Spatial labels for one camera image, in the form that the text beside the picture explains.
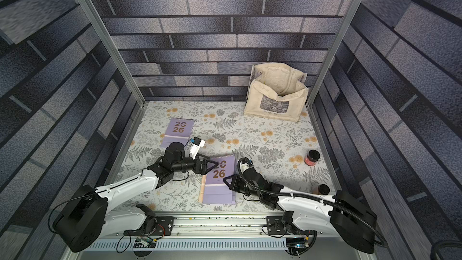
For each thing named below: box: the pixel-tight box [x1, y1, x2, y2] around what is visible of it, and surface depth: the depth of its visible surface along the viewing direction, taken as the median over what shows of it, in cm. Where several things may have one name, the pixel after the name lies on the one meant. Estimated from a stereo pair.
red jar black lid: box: [303, 149, 321, 167], surface depth 89 cm
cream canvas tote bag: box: [243, 62, 310, 122], surface depth 105 cm
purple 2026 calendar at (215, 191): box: [202, 154, 236, 205], surface depth 82 cm
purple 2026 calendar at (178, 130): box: [160, 117, 195, 148], surface depth 107 cm
